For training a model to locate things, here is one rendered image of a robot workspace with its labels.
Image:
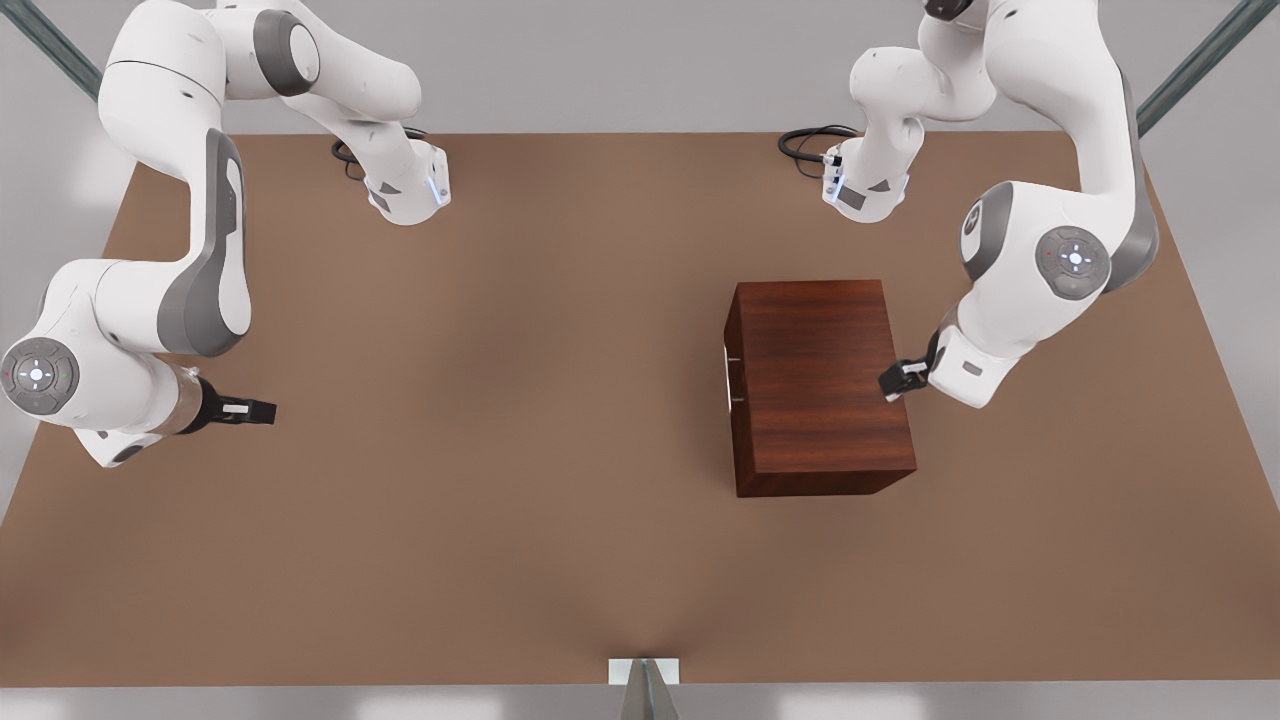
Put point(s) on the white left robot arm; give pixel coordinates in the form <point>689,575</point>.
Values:
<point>1050,250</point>

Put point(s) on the silver frame post with foot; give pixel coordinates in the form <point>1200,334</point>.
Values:
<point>645,690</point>

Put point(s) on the dark wooden cabinet box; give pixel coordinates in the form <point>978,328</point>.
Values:
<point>815,385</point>

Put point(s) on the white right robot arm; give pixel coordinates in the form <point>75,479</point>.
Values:
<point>180,290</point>

